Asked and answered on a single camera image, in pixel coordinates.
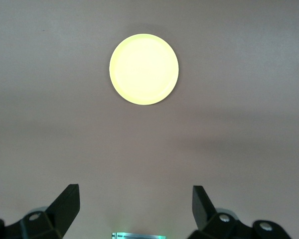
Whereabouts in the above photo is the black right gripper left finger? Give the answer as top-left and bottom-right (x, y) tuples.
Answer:
(0, 183), (80, 239)

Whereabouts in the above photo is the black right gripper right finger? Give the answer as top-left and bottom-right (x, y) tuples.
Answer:
(189, 185), (293, 239)

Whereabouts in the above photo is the yellow round plate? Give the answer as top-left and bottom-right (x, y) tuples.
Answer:
(109, 33), (179, 106)

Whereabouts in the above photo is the brown table cover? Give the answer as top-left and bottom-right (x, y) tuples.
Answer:
(0, 0), (299, 239)

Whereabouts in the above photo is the aluminium right arm base plate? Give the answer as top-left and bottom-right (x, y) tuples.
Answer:
(111, 231), (166, 239)

